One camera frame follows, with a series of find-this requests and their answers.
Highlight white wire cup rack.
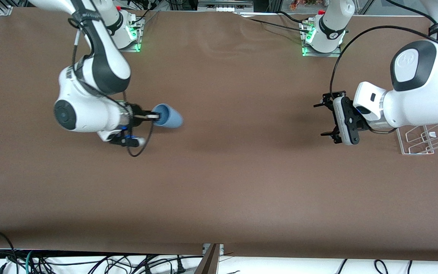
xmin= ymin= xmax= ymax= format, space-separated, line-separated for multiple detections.
xmin=395 ymin=123 xmax=438 ymax=156

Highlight black tangled floor cables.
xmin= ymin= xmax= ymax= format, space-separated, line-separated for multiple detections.
xmin=33 ymin=254 xmax=204 ymax=274

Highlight aluminium frame beam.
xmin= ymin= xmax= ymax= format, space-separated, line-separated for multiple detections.
xmin=198 ymin=0 xmax=254 ymax=13

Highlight blue plastic cup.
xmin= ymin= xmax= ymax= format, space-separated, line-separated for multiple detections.
xmin=152 ymin=103 xmax=184 ymax=129

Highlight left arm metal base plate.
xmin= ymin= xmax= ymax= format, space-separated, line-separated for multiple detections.
xmin=301 ymin=20 xmax=342 ymax=58

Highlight black base power cable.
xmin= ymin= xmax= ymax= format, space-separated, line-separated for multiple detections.
xmin=236 ymin=14 xmax=311 ymax=32

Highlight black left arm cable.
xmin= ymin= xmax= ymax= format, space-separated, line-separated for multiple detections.
xmin=329 ymin=24 xmax=438 ymax=100

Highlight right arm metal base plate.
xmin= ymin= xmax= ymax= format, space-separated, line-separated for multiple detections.
xmin=117 ymin=17 xmax=144 ymax=53

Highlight grey frame post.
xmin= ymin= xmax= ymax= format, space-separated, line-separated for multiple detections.
xmin=194 ymin=244 xmax=224 ymax=274

